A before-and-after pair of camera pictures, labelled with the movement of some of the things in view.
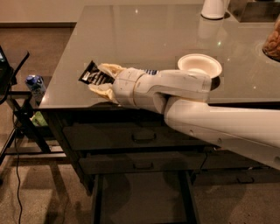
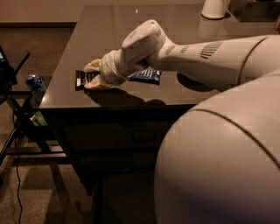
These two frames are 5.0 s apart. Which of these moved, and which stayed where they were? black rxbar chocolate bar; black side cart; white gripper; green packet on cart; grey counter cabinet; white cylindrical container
Moved: black rxbar chocolate bar; white gripper
Stayed: grey counter cabinet; green packet on cart; white cylindrical container; black side cart
